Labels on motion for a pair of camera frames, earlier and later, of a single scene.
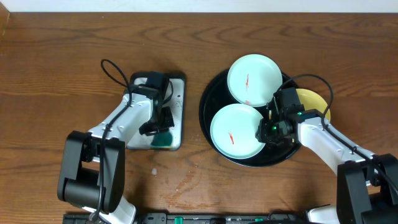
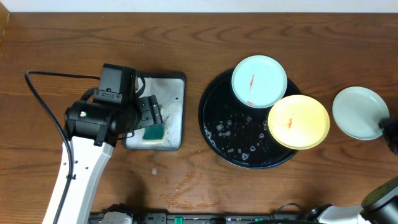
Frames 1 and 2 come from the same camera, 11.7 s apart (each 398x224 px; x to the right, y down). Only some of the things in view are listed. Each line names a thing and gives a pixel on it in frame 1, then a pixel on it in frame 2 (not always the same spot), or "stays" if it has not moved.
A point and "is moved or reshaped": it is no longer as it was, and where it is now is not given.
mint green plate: x=233 y=131 -> x=357 y=111
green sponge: x=161 y=140 is moved or reshaped
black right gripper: x=262 y=134 -> x=393 y=124
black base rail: x=200 y=218 stays
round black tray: x=216 y=96 stays
